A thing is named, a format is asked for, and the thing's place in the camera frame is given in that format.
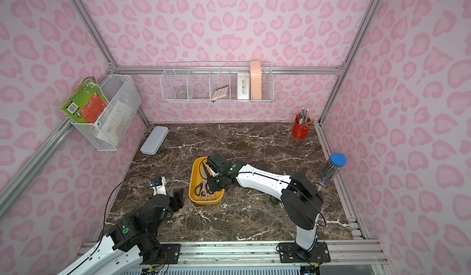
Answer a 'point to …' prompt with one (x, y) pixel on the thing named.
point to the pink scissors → (205, 195)
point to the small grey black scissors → (200, 185)
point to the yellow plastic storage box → (197, 175)
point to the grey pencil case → (154, 140)
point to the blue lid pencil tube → (332, 167)
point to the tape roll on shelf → (181, 94)
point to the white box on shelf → (243, 86)
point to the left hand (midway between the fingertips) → (177, 189)
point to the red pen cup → (300, 131)
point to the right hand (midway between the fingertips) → (210, 185)
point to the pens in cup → (302, 118)
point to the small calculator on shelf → (220, 92)
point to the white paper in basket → (115, 125)
